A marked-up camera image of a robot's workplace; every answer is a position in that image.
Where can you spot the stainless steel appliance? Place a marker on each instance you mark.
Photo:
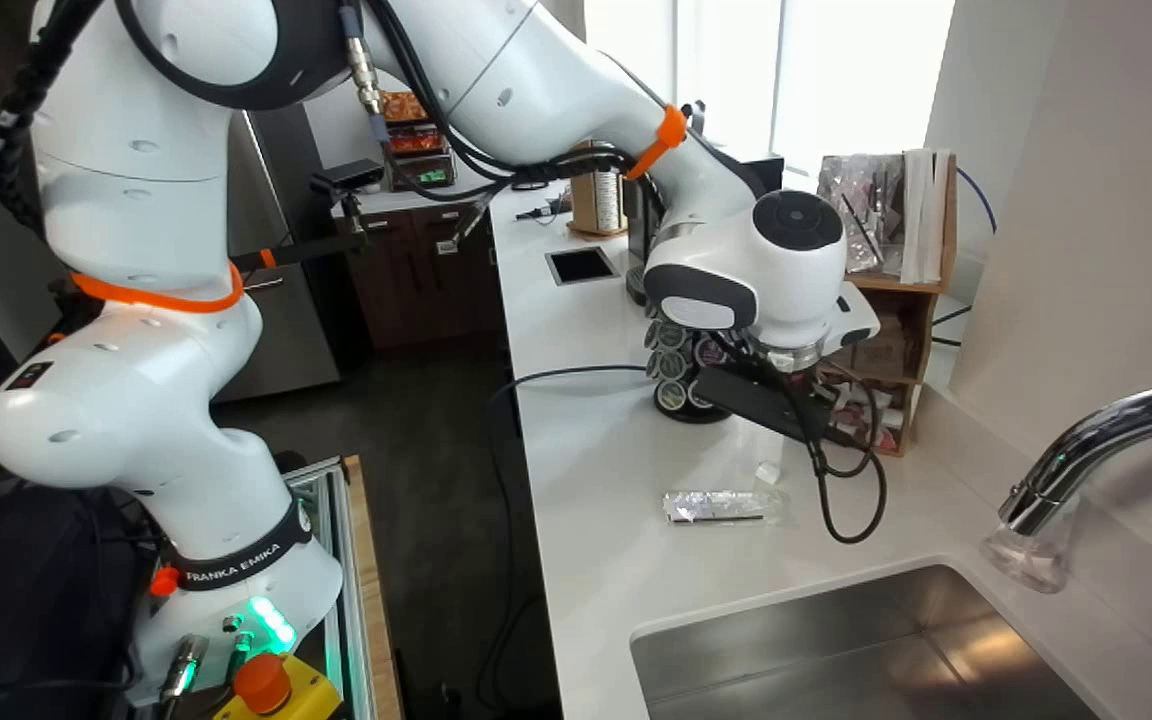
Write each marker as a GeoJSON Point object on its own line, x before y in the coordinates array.
{"type": "Point", "coordinates": [281, 335]}

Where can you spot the black coffee pod carousel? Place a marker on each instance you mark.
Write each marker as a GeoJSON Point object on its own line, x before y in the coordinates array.
{"type": "Point", "coordinates": [678, 365]}

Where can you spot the wooden organizer box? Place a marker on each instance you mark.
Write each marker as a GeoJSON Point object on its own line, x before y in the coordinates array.
{"type": "Point", "coordinates": [934, 343]}

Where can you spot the electronic device with lights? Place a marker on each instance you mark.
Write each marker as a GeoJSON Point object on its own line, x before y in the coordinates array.
{"type": "Point", "coordinates": [416, 141]}

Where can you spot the silver foil packet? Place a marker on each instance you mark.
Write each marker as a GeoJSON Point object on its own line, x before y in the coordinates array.
{"type": "Point", "coordinates": [868, 201]}

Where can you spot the dark brown cabinet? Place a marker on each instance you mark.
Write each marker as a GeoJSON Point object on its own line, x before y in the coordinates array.
{"type": "Point", "coordinates": [416, 294]}

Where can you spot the small white packet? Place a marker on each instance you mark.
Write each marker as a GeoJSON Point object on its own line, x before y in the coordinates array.
{"type": "Point", "coordinates": [716, 505]}

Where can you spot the yellow red emergency stop button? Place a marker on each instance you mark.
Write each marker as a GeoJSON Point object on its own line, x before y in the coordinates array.
{"type": "Point", "coordinates": [271, 686]}

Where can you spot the small brown carton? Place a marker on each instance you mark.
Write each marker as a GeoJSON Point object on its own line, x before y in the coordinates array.
{"type": "Point", "coordinates": [890, 356]}

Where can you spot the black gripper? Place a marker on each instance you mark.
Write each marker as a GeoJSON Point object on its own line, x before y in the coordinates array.
{"type": "Point", "coordinates": [757, 397]}

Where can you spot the chrome gooseneck faucet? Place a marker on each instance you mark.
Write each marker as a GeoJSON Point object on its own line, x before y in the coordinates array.
{"type": "Point", "coordinates": [1099, 435]}

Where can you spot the metal cylindrical canister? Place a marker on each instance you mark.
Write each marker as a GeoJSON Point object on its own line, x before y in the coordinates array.
{"type": "Point", "coordinates": [598, 201]}

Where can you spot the wooden board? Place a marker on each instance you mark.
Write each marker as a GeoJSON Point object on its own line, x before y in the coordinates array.
{"type": "Point", "coordinates": [369, 600]}

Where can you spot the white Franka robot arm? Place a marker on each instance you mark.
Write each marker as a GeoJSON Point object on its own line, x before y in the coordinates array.
{"type": "Point", "coordinates": [137, 403]}

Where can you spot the stainless steel sink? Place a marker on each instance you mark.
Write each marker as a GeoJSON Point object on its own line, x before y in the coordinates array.
{"type": "Point", "coordinates": [840, 654]}

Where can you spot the white paper packets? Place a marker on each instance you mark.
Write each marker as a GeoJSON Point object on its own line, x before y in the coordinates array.
{"type": "Point", "coordinates": [931, 214]}

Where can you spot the square counter cutout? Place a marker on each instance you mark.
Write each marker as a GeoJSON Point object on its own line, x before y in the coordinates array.
{"type": "Point", "coordinates": [580, 265]}

